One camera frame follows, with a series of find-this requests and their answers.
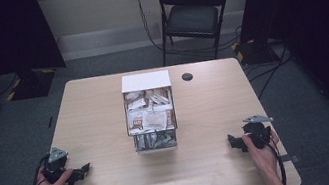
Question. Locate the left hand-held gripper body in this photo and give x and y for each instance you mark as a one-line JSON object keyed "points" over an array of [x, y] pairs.
{"points": [[56, 161]]}

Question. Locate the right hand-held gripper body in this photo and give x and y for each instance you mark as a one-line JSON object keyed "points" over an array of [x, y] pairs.
{"points": [[257, 131]]}

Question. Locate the person's right hand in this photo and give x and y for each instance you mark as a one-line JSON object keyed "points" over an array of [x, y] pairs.
{"points": [[263, 156]]}

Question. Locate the grey tape strip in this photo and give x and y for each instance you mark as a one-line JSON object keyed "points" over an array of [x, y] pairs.
{"points": [[290, 158]]}

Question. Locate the clear large open drawer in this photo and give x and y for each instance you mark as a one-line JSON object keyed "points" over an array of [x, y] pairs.
{"points": [[127, 119]]}

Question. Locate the clear small open drawer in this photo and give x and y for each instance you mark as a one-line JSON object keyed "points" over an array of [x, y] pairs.
{"points": [[156, 149]]}

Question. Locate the black table grommet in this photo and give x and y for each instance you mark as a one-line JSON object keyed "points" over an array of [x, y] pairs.
{"points": [[187, 76]]}

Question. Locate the black stand base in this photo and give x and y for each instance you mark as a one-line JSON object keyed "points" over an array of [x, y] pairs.
{"points": [[253, 52], [30, 82]]}

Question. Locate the pile of grey packets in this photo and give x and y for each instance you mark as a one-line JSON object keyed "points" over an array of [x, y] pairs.
{"points": [[155, 140]]}

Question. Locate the pile of white brown packets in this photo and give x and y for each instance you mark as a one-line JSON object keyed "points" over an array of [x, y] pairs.
{"points": [[149, 112]]}

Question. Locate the clear box of packets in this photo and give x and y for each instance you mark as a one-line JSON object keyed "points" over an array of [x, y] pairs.
{"points": [[145, 81]]}

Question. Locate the black folding chair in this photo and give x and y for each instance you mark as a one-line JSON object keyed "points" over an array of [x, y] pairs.
{"points": [[193, 16]]}

